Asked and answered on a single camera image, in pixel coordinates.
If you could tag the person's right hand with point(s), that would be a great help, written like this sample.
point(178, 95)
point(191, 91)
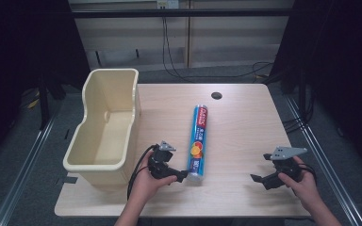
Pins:
point(306, 188)

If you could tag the cream plastic bin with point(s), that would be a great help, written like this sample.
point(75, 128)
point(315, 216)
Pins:
point(106, 135)

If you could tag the black horizontal frame bar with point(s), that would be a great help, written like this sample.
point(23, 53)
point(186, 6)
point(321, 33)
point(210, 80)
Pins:
point(182, 12)

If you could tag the black stand leg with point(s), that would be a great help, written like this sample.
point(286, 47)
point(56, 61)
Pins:
point(44, 103)

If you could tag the person's left hand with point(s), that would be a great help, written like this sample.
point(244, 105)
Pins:
point(144, 188)

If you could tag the black curtain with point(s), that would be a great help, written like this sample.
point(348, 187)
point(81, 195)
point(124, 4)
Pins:
point(342, 62)
point(22, 44)

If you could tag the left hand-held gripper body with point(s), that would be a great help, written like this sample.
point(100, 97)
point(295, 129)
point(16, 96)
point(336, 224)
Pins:
point(160, 163)

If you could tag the blue cling film roll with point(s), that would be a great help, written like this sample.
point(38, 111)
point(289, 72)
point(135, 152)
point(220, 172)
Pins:
point(198, 138)

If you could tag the metal floor rail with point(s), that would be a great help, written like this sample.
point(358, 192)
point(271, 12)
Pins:
point(22, 166)
point(323, 163)

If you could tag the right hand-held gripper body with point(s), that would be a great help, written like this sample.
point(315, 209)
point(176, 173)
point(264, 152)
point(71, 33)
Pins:
point(287, 166)

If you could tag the white wall socket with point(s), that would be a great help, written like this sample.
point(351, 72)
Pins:
point(167, 3)

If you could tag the black floor tape patch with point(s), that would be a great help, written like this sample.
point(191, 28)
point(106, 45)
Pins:
point(67, 180)

